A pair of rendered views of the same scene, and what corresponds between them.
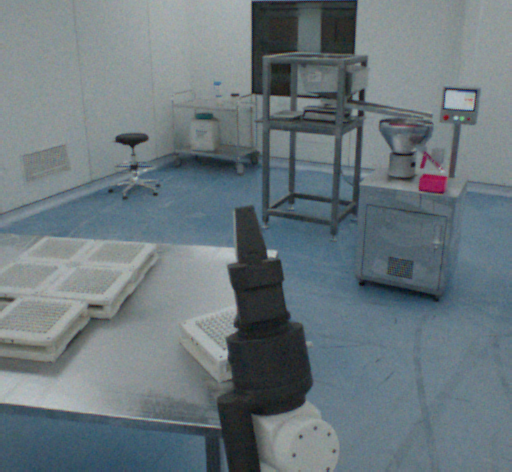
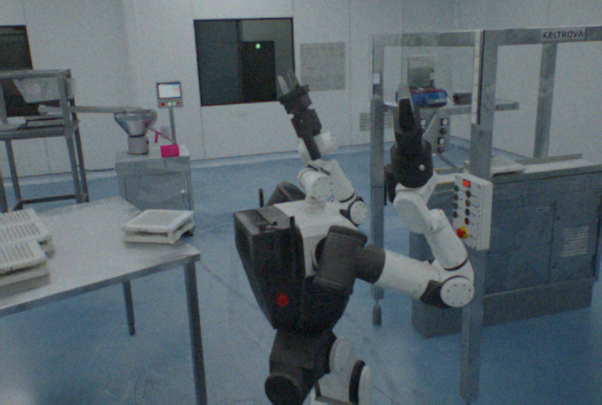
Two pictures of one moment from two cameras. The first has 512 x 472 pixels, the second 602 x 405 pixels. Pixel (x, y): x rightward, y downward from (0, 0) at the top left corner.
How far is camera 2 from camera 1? 1.38 m
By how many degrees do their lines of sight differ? 42
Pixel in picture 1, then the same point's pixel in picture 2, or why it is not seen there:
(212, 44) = not seen: outside the picture
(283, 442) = (327, 137)
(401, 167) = (140, 145)
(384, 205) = (138, 174)
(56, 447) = not seen: outside the picture
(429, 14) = (96, 36)
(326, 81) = (46, 91)
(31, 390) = (56, 285)
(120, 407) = (130, 268)
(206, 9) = not seen: outside the picture
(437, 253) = (185, 199)
